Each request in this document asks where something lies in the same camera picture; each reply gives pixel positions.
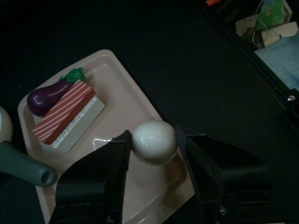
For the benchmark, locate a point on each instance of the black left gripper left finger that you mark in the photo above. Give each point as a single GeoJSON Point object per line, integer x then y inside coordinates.
{"type": "Point", "coordinates": [98, 172]}

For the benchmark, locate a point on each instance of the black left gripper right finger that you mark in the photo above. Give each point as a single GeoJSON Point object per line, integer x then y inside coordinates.
{"type": "Point", "coordinates": [218, 175]}

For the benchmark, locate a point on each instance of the white toy egg half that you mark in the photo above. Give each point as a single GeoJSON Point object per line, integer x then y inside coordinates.
{"type": "Point", "coordinates": [154, 142]}

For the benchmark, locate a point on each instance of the pink plastic tray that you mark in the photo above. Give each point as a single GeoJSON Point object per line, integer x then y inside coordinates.
{"type": "Point", "coordinates": [129, 116]}

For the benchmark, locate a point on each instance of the red striped toy bacon block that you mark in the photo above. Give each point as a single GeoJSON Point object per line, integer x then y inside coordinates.
{"type": "Point", "coordinates": [66, 115]}

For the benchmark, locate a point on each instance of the white round toy piece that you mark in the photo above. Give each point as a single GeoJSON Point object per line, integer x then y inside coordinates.
{"type": "Point", "coordinates": [5, 125]}

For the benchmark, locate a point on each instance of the purple toy eggplant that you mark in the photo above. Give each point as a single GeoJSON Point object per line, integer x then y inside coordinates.
{"type": "Point", "coordinates": [49, 95]}

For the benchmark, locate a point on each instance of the light blue cloth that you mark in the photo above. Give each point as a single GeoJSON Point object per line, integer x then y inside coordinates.
{"type": "Point", "coordinates": [282, 59]}

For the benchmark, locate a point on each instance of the beige cardboard box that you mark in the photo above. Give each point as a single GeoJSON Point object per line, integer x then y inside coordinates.
{"type": "Point", "coordinates": [278, 32]}

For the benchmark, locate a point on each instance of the green printed cardboard box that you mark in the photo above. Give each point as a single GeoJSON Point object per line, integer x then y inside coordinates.
{"type": "Point", "coordinates": [273, 13]}

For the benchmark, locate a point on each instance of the orange small object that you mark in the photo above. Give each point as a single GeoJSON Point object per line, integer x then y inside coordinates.
{"type": "Point", "coordinates": [213, 2]}

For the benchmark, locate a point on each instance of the black table frame rail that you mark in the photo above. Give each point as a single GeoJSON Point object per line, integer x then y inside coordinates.
{"type": "Point", "coordinates": [253, 61]}

